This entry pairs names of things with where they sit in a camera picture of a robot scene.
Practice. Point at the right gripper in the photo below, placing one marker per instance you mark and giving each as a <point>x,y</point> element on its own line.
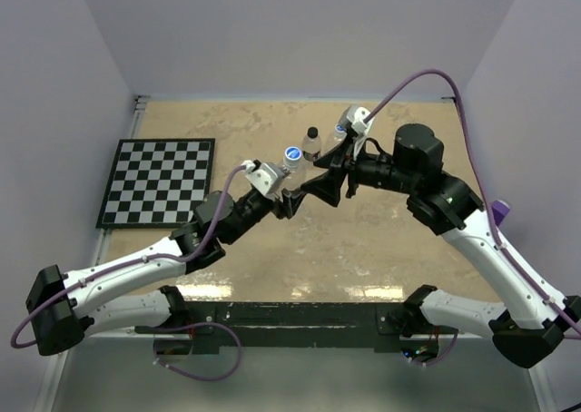
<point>328,185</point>

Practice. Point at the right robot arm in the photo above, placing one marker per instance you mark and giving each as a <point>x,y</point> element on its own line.
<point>531,319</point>

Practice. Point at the purple object table edge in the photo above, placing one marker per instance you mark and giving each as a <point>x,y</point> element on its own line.
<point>500,209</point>

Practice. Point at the aluminium rail left edge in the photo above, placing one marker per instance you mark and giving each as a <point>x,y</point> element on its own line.
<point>113,192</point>

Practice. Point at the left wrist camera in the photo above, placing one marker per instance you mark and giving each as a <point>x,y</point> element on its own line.
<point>265,177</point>

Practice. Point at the small clear plastic bottle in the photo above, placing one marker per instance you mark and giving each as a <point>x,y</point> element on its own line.
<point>311,148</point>

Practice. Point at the black white checkerboard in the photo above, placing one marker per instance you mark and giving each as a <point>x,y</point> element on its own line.
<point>166,180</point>

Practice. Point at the black bottle cap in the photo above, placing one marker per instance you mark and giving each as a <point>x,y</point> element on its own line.
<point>312,132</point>

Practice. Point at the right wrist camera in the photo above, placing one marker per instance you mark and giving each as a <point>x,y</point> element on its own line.
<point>354,122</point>

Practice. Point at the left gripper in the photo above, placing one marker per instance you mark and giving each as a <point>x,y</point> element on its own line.
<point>289,205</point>

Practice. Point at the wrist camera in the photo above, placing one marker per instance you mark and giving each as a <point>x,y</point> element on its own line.
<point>265,177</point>
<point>354,122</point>

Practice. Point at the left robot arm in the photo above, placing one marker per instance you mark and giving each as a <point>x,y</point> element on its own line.
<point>66,307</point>

